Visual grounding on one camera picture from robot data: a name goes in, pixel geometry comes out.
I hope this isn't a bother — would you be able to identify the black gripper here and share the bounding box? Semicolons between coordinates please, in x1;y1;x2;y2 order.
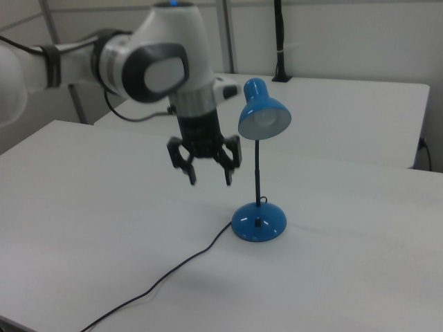
166;109;243;187

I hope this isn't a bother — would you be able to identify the blue desk lamp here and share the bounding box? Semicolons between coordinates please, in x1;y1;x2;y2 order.
230;77;293;243

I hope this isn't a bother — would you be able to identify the white light bulb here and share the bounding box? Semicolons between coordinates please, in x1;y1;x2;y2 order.
253;110;278;127

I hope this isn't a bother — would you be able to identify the black pole with clamp base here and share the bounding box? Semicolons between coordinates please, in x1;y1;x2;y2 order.
271;0;292;83

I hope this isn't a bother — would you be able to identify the black cable on robot arm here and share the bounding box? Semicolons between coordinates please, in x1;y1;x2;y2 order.
0;30;174;123

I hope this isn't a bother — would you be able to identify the black lamp power cable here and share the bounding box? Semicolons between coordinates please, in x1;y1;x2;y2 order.
80;221;233;332

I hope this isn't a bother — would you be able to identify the grey partition frame post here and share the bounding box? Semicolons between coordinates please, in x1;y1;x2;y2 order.
219;0;237;74

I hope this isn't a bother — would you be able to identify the black strap on robot arm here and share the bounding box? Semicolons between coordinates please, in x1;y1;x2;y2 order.
38;44;62;89

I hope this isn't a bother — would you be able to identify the black cable at table edge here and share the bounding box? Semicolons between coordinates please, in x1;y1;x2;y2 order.
419;137;434;171

